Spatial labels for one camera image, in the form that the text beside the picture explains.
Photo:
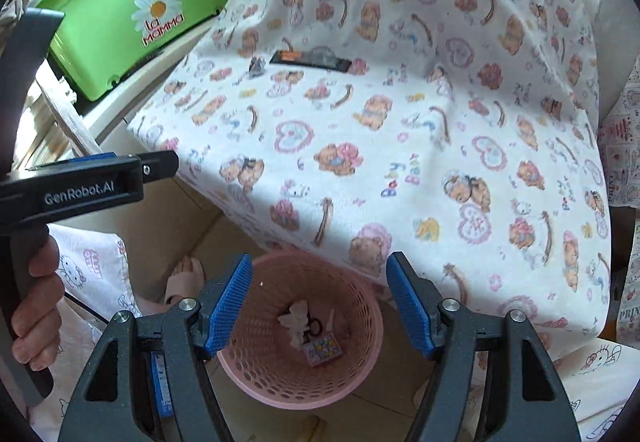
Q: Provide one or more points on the pink tissue pack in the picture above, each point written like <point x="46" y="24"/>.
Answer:
<point x="322" y="350"/>

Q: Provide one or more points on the small crumpled silver wrapper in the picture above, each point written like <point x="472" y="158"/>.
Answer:
<point x="257" y="67"/>

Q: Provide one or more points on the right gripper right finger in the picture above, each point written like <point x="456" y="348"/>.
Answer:
<point x="417" y="301"/>

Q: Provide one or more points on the teddy bear print bedsheet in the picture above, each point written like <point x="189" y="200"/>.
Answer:
<point x="463" y="136"/>

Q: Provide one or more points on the white tissue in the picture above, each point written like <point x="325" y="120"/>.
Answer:
<point x="296" y="322"/>

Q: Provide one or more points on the black orange snack wrapper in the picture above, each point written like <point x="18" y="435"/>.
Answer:
<point x="312" y="60"/>

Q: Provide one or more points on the white plastic bottle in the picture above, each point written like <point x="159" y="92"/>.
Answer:
<point x="330" y="321"/>

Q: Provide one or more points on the person's left hand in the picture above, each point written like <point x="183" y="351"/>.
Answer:
<point x="36" y="321"/>

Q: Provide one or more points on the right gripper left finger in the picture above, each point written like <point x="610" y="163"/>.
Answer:
<point x="221" y="304"/>

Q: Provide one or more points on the hello kitty pyjama leg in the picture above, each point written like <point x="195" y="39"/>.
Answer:
<point x="94" y="269"/>

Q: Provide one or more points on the person's foot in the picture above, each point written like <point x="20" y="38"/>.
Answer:
<point x="185" y="281"/>

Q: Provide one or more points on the pink mesh waste basket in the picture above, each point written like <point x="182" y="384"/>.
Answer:
<point x="308" y="333"/>

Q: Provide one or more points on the green plastic storage bin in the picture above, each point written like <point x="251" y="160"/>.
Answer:
<point x="145" y="11"/>

